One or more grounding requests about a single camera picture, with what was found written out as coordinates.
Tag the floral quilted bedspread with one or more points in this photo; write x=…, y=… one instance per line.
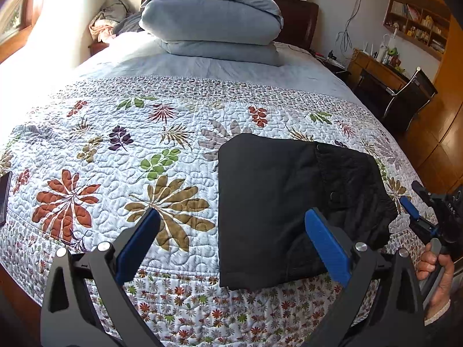
x=88, y=151

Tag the folded blue duvet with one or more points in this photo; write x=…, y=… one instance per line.
x=251, y=22

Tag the black padded pants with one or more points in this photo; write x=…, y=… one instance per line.
x=265, y=188

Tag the dark wooden headboard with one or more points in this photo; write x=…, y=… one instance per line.
x=300, y=18

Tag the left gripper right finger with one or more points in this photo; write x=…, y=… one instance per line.
x=380, y=303

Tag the person's right hand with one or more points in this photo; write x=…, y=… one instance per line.
x=440, y=301

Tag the black smartphone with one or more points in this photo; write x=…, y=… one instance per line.
x=4, y=195

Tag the black metal chair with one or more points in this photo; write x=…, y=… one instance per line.
x=395, y=109

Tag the pile of clothes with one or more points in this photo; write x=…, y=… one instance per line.
x=115, y=17

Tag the wooden desk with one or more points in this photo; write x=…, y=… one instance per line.
x=364, y=63

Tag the side wooden window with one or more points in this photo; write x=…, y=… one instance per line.
x=18, y=17

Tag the blue pillow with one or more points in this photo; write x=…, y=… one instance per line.
x=258, y=54

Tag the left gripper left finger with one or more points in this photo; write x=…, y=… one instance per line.
x=68, y=316

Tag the wooden wall shelf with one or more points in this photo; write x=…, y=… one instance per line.
x=426, y=28

